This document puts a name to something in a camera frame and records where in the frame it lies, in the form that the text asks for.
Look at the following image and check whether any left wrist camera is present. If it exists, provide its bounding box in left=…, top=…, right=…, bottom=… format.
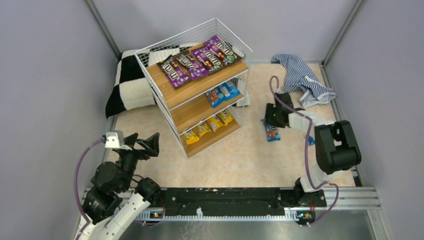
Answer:
left=102, top=130, right=131, bottom=151

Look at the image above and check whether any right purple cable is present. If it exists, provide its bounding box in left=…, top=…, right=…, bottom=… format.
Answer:
left=268, top=75, right=340, bottom=228

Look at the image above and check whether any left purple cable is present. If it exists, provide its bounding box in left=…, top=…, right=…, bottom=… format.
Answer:
left=73, top=139, right=107, bottom=240

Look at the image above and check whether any blue candy bag on shelf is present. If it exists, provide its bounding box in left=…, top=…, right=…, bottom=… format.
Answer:
left=218, top=81, right=240, bottom=101

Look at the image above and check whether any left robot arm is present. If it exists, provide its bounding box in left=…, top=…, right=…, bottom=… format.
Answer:
left=73, top=130, right=161, bottom=240

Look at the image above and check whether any yellow candy bag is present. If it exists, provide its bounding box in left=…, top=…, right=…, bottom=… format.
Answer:
left=206, top=115, right=225, bottom=133
left=217, top=109, right=235, bottom=126

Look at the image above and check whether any blue candy bag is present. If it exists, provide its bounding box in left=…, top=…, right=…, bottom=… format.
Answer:
left=308, top=136, right=316, bottom=146
left=261, top=118, right=281, bottom=142
left=218, top=81, right=240, bottom=101

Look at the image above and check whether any white wire shelf rack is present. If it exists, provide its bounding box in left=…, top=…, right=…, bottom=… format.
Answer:
left=135, top=18, right=253, bottom=159

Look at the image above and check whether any yellow candy bag front up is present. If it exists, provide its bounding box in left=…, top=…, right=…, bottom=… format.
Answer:
left=193, top=121, right=211, bottom=138

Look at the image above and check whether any purple candy bag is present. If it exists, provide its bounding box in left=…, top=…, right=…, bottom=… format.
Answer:
left=156, top=55, right=190, bottom=89
left=175, top=50, right=210, bottom=80
left=191, top=47, right=226, bottom=75
left=203, top=35, right=242, bottom=67

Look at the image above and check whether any yellow candy bag up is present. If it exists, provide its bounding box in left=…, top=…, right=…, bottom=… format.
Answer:
left=181, top=129, right=200, bottom=145
left=193, top=121, right=211, bottom=138

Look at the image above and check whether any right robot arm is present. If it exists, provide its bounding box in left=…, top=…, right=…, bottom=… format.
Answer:
left=264, top=93, right=362, bottom=207

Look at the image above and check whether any purple cable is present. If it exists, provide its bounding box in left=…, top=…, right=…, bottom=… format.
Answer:
left=73, top=139, right=107, bottom=240
left=268, top=75, right=340, bottom=228

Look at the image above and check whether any yellow candy bag back up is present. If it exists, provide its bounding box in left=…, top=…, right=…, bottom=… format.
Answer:
left=181, top=129, right=200, bottom=145

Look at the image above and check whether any yellow candy bag right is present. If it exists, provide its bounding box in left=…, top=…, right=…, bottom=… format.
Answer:
left=217, top=109, right=235, bottom=126

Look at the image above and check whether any black white checkered pillow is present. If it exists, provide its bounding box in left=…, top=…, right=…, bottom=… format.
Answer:
left=105, top=42, right=198, bottom=118

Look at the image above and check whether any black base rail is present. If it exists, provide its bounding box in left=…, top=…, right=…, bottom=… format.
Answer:
left=99, top=186, right=379, bottom=229

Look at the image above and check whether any purple candy bag front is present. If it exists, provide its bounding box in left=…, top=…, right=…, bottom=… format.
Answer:
left=191, top=47, right=226, bottom=75

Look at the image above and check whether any blue candy bag floor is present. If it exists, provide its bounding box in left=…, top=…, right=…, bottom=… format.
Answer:
left=205, top=87, right=225, bottom=108

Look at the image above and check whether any blue striped cloth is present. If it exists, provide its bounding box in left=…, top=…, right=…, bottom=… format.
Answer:
left=271, top=53, right=337, bottom=108

